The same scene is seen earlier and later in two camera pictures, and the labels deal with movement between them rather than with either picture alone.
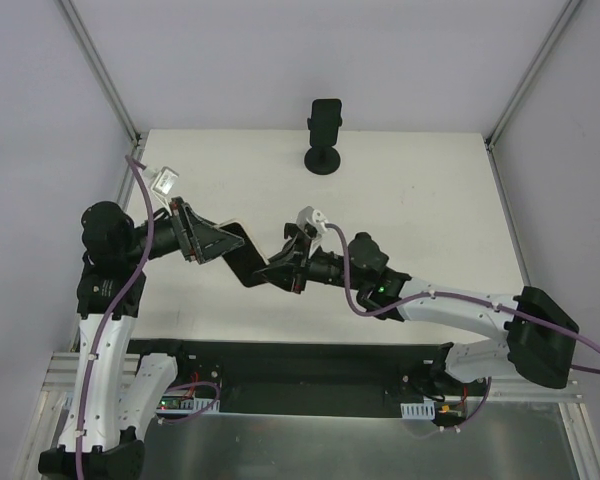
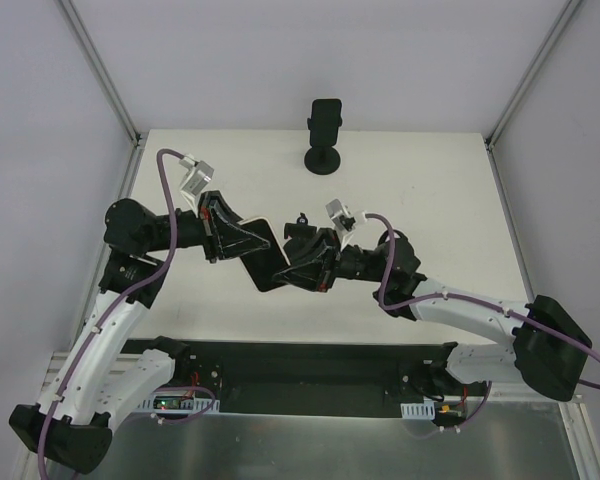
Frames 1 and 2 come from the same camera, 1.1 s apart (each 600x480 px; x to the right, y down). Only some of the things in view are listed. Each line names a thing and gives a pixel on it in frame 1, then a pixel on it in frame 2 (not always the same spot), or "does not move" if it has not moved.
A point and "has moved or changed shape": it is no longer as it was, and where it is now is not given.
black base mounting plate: (365, 378) does not move
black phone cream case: (244, 260) has moved or changed shape
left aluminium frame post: (101, 69) does not move
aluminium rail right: (528, 390) does not move
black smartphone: (325, 122) does not move
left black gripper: (185, 230) → (207, 228)
